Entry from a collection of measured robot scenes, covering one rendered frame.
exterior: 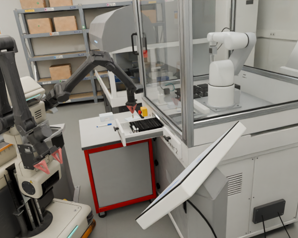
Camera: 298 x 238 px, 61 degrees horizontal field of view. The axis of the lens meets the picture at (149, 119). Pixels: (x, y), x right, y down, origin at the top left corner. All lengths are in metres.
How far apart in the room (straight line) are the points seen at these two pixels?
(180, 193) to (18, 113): 0.84
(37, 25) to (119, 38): 3.24
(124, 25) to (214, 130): 1.48
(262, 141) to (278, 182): 0.41
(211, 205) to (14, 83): 0.96
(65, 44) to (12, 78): 4.77
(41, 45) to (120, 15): 3.71
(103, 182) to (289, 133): 1.46
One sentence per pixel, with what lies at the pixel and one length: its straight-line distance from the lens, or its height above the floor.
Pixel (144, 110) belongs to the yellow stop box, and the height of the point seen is 0.90.
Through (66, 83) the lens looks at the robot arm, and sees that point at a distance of 1.65.
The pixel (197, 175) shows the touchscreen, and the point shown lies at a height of 1.19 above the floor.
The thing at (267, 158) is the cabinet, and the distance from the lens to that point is 1.85.
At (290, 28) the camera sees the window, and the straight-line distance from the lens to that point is 1.65.
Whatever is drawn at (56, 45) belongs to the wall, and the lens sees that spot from 6.01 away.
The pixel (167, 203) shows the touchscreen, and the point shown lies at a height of 1.10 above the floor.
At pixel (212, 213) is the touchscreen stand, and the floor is 0.96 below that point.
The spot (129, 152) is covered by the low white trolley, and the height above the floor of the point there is 0.62.
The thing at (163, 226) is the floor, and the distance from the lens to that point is 2.31.
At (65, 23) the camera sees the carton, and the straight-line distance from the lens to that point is 5.52.
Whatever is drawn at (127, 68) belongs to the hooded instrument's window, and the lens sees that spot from 2.62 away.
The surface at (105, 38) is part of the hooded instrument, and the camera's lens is 2.53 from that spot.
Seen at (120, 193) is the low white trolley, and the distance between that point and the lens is 2.32.
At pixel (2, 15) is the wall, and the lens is 6.23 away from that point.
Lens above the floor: 1.65
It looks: 22 degrees down
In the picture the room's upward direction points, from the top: 5 degrees counter-clockwise
